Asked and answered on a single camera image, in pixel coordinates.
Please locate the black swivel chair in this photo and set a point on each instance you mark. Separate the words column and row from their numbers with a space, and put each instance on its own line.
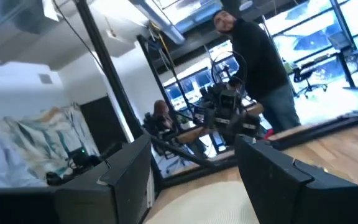
column 306, row 81

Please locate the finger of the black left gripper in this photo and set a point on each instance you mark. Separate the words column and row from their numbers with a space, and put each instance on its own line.
column 236, row 127
column 219, row 126

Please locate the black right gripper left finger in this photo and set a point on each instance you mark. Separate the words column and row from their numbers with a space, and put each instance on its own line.
column 113, row 193

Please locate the black standing desk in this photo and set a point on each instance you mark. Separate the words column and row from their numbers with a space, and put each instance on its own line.
column 343, row 62

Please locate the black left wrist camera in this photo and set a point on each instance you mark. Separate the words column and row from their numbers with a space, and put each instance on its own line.
column 228, row 99

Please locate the black aluminium rig frame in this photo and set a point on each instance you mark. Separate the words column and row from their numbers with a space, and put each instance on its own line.
column 104, row 62

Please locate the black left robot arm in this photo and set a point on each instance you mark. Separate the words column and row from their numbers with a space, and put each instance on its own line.
column 213, row 93

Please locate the black wall panel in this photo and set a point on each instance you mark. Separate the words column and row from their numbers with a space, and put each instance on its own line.
column 102, row 124

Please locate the colourful patterned cloth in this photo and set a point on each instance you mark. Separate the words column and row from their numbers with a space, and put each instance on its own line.
column 42, row 137

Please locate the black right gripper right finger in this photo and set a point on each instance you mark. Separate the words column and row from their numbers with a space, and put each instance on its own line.
column 272, row 186

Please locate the white round woven placemat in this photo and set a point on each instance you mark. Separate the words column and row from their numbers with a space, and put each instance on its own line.
column 204, row 205

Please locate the small red object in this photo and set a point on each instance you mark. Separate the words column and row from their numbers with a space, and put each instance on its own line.
column 269, row 133

